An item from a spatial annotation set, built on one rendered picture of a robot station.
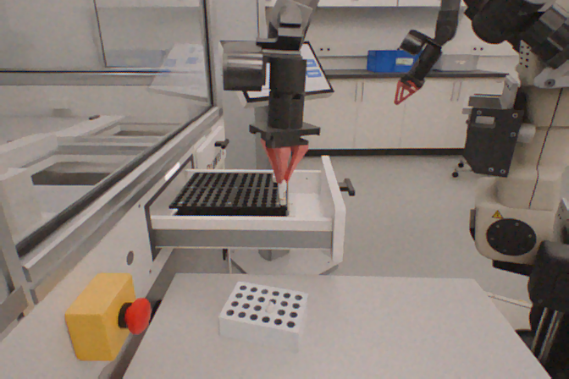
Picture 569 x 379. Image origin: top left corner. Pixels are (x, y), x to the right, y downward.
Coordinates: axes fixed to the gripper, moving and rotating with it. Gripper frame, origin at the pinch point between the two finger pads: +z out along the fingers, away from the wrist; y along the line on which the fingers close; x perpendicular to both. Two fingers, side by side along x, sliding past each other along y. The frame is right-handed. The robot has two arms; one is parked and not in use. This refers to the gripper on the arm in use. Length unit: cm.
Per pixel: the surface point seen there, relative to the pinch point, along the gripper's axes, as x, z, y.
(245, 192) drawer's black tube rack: -11.8, 7.0, 1.6
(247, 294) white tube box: 4.8, 17.6, 8.4
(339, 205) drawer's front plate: 6.9, 3.7, -7.3
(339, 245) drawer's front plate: 7.9, 10.9, -7.4
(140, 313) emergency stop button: 10.9, 9.5, 25.0
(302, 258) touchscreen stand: -87, 90, -69
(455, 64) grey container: -191, -18, -329
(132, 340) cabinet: -3.0, 26.0, 25.5
